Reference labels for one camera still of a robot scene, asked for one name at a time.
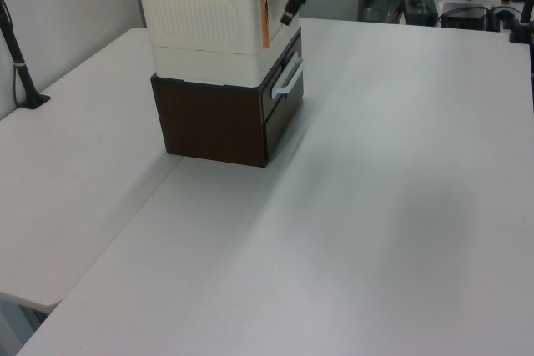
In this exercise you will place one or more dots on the dark brown drawer cabinet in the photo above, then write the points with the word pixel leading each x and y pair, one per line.
pixel 208 122

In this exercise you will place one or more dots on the black camera stand white band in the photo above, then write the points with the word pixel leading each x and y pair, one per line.
pixel 23 76

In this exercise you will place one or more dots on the black clamped camera stand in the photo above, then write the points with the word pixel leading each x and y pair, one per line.
pixel 519 31

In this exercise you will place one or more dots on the plain brown drawer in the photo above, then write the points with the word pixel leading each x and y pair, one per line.
pixel 283 131

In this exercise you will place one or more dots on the black flat electronics box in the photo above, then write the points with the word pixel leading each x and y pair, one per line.
pixel 463 18

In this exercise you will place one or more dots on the cream plastic storage cabinet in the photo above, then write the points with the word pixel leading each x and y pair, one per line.
pixel 196 18

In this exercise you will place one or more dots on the dark device with green part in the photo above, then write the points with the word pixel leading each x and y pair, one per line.
pixel 419 8

